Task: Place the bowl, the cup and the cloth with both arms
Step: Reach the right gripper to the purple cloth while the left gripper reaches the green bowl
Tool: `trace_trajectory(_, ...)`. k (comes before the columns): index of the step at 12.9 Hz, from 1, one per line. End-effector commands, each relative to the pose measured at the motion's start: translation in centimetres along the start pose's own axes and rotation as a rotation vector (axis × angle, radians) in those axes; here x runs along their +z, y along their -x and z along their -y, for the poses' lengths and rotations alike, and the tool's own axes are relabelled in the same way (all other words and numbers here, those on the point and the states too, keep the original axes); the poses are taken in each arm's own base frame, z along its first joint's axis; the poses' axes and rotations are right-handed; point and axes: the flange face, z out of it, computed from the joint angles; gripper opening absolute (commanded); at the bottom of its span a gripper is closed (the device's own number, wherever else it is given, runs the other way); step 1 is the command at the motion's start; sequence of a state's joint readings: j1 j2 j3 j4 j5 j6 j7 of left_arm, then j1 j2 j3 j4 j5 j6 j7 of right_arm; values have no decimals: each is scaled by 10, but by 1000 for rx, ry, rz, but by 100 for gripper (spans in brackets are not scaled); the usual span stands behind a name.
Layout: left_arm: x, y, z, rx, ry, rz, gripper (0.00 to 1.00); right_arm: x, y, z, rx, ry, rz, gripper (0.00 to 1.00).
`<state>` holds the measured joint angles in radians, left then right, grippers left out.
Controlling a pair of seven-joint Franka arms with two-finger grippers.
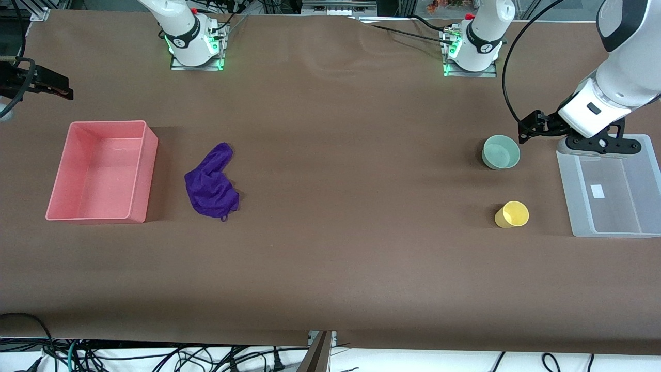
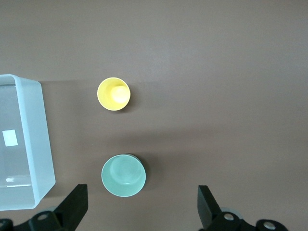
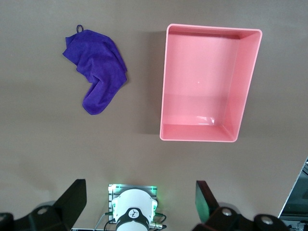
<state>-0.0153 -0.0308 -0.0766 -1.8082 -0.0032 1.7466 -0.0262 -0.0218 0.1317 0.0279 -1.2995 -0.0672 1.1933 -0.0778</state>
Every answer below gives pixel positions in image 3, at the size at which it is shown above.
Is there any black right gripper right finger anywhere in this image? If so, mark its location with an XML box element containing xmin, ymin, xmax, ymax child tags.
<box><xmin>192</xmin><ymin>180</ymin><xmax>292</xmax><ymax>231</ymax></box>

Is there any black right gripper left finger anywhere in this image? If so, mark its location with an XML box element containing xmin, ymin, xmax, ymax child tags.
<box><xmin>0</xmin><ymin>179</ymin><xmax>87</xmax><ymax>231</ymax></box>

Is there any purple microfibre cloth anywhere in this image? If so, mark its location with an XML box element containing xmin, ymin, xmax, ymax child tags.
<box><xmin>62</xmin><ymin>25</ymin><xmax>128</xmax><ymax>116</ymax></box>

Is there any pink plastic bin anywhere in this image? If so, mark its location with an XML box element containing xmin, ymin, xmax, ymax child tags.
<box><xmin>159</xmin><ymin>23</ymin><xmax>263</xmax><ymax>143</ymax></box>

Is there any grey cable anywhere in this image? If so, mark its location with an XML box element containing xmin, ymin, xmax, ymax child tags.
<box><xmin>94</xmin><ymin>213</ymin><xmax>114</xmax><ymax>231</ymax></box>

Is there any black cable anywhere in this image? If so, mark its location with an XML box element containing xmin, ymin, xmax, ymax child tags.
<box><xmin>150</xmin><ymin>213</ymin><xmax>168</xmax><ymax>230</ymax></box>

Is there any aluminium frame rail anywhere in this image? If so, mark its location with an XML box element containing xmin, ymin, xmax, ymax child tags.
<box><xmin>279</xmin><ymin>156</ymin><xmax>308</xmax><ymax>218</ymax></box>

